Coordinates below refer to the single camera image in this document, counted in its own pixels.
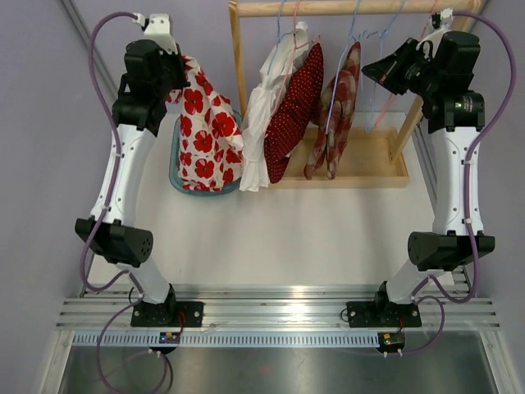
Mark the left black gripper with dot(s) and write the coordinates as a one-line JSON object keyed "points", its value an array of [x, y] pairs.
{"points": [[177, 60]]}

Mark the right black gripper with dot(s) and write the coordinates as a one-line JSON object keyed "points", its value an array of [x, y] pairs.
{"points": [[387, 71]]}

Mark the pink hanger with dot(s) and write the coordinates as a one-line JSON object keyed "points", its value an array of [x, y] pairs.
{"points": [[391, 100], [296, 47]]}

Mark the white red poppy skirt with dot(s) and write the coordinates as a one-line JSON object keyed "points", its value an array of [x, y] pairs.
{"points": [[201, 98]]}

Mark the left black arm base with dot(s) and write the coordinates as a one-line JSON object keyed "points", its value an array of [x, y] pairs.
{"points": [[188, 314]]}

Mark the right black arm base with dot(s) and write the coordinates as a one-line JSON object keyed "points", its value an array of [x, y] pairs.
{"points": [[365, 314]]}

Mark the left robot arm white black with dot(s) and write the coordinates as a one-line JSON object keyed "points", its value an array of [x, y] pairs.
{"points": [[153, 71]]}

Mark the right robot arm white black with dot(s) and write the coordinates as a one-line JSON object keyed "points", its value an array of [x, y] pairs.
{"points": [[440, 72]]}

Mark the red plaid garment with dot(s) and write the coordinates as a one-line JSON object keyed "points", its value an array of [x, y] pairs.
{"points": [[334, 116]]}

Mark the dark red dotted garment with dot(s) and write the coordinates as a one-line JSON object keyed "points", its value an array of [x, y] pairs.
{"points": [[288, 125]]}

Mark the wooden clothes rack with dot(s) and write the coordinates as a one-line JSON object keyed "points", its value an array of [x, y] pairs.
{"points": [[372, 159]]}

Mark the white ruffled garment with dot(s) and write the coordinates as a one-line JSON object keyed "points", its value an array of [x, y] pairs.
{"points": [[260, 105]]}

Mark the teal plastic basin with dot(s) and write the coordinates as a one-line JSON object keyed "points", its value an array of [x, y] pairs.
{"points": [[202, 161]]}

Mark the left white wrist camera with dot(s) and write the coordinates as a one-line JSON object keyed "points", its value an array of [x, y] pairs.
{"points": [[157, 27]]}

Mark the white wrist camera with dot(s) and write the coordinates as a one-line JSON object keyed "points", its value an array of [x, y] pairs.
{"points": [[437, 25], [157, 27]]}

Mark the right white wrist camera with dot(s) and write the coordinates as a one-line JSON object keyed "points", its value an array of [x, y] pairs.
{"points": [[437, 25]]}

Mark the aluminium mounting rail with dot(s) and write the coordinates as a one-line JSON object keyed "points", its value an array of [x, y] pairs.
{"points": [[272, 308]]}

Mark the white slotted cable duct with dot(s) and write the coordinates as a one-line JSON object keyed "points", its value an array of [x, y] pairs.
{"points": [[230, 339]]}

